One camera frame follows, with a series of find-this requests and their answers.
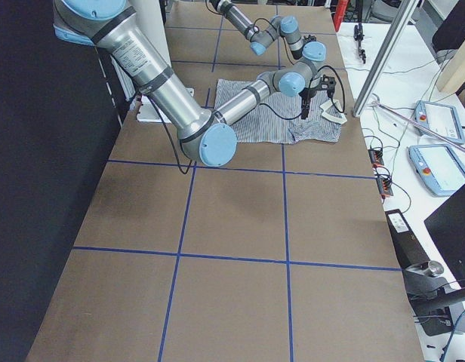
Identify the upper blue teach pendant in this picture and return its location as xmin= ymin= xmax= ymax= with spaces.
xmin=414 ymin=100 xmax=465 ymax=145

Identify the black monitor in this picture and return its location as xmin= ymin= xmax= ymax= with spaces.
xmin=424 ymin=184 xmax=465 ymax=280

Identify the blue teach pendant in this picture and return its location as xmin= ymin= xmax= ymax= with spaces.
xmin=414 ymin=100 xmax=465 ymax=145
xmin=408 ymin=144 xmax=465 ymax=197

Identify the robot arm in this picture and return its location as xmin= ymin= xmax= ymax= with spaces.
xmin=53 ymin=1 xmax=327 ymax=167
xmin=206 ymin=1 xmax=326 ymax=60

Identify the lower blue teach pendant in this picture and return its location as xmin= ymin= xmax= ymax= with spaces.
xmin=408 ymin=144 xmax=465 ymax=197

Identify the navy white striped polo shirt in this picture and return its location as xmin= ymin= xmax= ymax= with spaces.
xmin=232 ymin=91 xmax=346 ymax=144

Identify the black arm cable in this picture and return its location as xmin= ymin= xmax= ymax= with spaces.
xmin=151 ymin=66 xmax=347 ymax=175

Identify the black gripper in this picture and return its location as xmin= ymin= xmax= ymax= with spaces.
xmin=300 ymin=75 xmax=336 ymax=120
xmin=303 ymin=35 xmax=317 ymax=42

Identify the aluminium frame post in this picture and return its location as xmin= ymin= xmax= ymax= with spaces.
xmin=353 ymin=0 xmax=418 ymax=118

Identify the black clamp tool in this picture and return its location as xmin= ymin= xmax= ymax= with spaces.
xmin=353 ymin=0 xmax=366 ymax=63

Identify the black orange terminal strip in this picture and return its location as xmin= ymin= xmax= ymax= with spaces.
xmin=368 ymin=148 xmax=393 ymax=200

